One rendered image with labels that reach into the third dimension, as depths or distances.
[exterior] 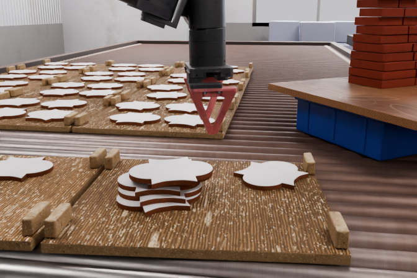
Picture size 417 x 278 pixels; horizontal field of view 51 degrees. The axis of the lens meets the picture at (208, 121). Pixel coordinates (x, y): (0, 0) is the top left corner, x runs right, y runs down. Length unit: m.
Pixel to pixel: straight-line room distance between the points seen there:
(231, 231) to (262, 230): 0.04
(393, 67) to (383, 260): 0.70
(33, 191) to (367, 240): 0.55
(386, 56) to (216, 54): 0.67
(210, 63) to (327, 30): 4.52
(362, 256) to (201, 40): 0.38
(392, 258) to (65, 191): 0.52
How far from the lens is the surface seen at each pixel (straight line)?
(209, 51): 0.66
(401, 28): 1.29
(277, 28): 5.51
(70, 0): 6.01
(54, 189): 0.81
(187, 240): 0.61
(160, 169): 0.73
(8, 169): 0.92
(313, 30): 5.13
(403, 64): 1.28
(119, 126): 1.21
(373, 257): 0.65
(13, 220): 0.72
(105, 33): 5.83
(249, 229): 0.64
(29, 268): 0.63
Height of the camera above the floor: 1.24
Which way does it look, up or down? 14 degrees down
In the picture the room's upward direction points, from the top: straight up
